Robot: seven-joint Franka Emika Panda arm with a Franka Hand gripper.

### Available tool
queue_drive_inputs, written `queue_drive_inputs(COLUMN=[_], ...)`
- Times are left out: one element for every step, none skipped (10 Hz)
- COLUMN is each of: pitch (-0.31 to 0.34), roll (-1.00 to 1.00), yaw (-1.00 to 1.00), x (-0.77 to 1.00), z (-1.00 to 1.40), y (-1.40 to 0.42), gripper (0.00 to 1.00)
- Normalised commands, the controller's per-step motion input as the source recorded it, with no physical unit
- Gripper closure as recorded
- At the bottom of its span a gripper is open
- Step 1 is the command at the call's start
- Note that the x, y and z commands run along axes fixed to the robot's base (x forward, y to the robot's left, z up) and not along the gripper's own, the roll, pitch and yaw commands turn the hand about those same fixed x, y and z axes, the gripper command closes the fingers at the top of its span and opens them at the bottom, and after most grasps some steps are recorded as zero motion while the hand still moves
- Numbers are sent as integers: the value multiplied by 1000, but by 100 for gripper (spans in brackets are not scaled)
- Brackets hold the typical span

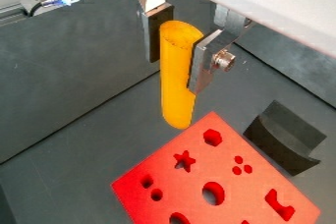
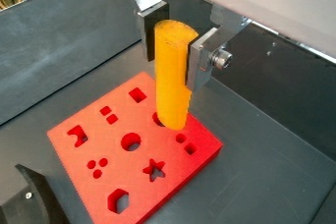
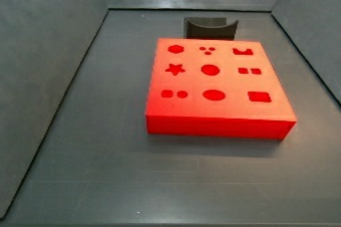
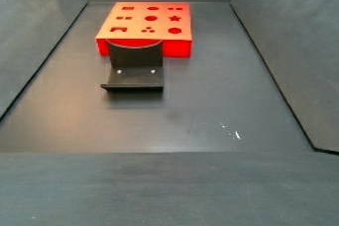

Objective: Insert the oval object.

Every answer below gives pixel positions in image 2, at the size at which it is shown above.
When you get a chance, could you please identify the red shape-sorting board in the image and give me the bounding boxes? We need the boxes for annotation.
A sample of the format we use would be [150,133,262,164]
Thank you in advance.
[46,73,222,224]

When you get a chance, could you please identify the black curved bracket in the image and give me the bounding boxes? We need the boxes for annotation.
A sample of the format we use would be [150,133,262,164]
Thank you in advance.
[0,164,70,224]

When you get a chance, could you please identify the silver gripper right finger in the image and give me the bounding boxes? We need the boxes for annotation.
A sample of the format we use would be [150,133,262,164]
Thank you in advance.
[186,4,250,92]

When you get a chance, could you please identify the yellow oval peg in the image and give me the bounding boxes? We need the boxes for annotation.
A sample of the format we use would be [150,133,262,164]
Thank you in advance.
[154,20,198,130]

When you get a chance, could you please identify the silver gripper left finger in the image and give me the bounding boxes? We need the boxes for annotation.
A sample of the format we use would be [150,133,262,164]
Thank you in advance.
[133,0,169,61]

